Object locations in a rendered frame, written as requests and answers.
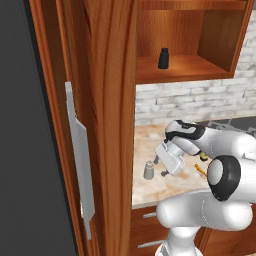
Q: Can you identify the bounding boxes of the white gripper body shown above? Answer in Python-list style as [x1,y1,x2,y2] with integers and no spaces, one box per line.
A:
[154,141,186,177]

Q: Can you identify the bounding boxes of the wooden cabinet door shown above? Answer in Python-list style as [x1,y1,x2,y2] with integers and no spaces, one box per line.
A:
[29,0,140,256]

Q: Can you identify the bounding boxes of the grey shaker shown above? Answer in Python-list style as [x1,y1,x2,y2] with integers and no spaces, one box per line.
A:
[142,160,156,181]

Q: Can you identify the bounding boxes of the orange stick-shaped item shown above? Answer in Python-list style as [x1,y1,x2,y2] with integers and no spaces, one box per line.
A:
[194,162,210,177]

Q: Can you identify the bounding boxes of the wooden drawer front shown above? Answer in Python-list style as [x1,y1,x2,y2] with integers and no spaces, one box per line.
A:
[130,205,168,233]
[129,228,171,256]

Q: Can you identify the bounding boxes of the black hob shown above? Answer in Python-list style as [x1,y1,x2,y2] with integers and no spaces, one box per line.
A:
[196,116,256,138]

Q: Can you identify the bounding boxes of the black shaker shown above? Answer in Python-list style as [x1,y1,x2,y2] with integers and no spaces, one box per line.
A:
[157,47,171,70]

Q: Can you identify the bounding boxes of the dark grey fridge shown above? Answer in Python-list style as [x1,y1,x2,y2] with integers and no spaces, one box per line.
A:
[0,0,80,256]

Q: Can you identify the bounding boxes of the grey drawer handle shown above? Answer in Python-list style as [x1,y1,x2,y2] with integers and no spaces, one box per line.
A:
[137,239,165,250]
[142,211,158,220]

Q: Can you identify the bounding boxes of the grey cabinet door handle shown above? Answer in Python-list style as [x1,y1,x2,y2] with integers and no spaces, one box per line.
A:
[64,81,96,242]

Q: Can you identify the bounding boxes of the open wooden wall cabinet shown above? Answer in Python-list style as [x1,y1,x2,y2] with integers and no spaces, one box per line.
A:
[134,0,256,85]

